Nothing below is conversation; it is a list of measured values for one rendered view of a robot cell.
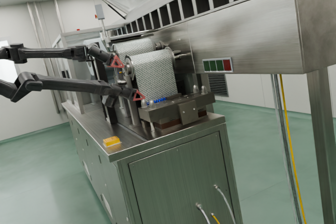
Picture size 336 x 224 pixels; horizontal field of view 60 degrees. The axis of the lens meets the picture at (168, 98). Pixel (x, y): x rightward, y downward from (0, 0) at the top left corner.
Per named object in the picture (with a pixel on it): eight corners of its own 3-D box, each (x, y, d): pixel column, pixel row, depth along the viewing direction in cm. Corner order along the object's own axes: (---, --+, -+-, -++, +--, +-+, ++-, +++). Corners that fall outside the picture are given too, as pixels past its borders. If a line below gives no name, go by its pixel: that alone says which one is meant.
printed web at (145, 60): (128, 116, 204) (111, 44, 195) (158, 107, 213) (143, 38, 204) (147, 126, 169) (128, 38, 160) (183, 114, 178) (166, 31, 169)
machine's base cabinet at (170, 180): (81, 169, 379) (64, 105, 364) (128, 153, 404) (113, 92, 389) (153, 315, 151) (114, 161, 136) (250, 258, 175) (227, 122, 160)
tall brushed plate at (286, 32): (103, 73, 381) (98, 50, 376) (123, 68, 392) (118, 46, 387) (299, 76, 100) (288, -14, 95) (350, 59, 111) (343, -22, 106)
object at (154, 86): (142, 108, 167) (135, 76, 164) (178, 97, 176) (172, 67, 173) (142, 108, 167) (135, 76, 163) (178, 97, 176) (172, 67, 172)
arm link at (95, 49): (85, 53, 155) (90, 44, 154) (85, 51, 162) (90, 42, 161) (97, 60, 158) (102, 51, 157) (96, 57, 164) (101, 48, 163)
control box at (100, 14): (96, 20, 216) (92, 7, 214) (105, 19, 217) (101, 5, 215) (95, 19, 209) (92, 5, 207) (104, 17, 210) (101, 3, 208)
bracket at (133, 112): (128, 127, 177) (117, 77, 172) (138, 124, 179) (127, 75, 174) (131, 128, 172) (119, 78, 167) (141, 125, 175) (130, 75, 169)
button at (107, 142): (104, 143, 153) (102, 139, 152) (116, 139, 155) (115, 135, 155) (107, 147, 146) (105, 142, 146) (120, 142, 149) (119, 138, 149)
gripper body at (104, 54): (109, 65, 158) (97, 58, 155) (105, 65, 167) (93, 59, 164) (114, 54, 158) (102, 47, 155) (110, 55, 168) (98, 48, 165)
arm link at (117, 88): (111, 85, 155) (110, 81, 160) (107, 96, 157) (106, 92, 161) (123, 88, 158) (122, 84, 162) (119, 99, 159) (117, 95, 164)
